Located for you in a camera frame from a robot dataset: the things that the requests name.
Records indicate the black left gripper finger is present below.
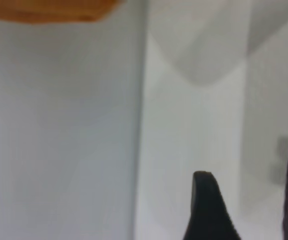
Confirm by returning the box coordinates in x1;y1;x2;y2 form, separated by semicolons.
182;170;242;240

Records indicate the orange woven rattan basket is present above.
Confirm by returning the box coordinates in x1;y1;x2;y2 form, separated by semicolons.
0;0;125;25

